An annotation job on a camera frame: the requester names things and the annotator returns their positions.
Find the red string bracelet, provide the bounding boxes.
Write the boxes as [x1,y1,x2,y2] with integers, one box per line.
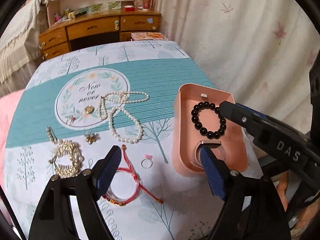
[101,144,164,207]

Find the long white pearl necklace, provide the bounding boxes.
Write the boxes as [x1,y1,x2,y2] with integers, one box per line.
[98,90,150,144]

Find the pink jewelry tray box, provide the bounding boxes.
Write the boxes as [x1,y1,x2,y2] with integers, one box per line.
[172,83,248,177]

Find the white floral curtain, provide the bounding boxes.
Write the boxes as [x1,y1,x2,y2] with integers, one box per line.
[156,0,319,133]

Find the gold comb hair crown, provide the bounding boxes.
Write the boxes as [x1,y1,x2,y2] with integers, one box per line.
[49,139,84,178]

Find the pearl bar hair clip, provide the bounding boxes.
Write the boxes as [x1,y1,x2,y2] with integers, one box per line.
[46,126,58,144]

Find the flower bee brooch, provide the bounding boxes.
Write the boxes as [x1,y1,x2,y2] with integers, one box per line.
[85,132,97,145]

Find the gold round pendant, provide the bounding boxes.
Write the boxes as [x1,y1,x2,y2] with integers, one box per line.
[85,105,95,114]

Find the tree print teal tablecloth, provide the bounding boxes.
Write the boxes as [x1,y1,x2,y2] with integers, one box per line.
[4,41,222,239]

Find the pink blanket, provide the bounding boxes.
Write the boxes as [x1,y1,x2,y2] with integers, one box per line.
[0,89,24,187]

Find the red white cup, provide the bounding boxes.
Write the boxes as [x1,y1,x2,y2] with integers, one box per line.
[143,0,152,10]

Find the red small box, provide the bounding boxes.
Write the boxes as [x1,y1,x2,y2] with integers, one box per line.
[124,5,135,12]

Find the lace covered cabinet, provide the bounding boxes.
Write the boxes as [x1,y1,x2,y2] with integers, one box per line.
[0,0,49,96]

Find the wooden desk with drawers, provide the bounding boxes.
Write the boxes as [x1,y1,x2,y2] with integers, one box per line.
[39,9,161,60]

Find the black bead bracelet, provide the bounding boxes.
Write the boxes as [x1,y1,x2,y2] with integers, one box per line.
[190,101,227,140]

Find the silver band leather bracelet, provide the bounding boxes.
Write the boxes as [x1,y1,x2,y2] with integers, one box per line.
[191,140,227,168]

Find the silver ring pink stone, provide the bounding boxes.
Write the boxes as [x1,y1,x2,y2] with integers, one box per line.
[140,154,153,169]

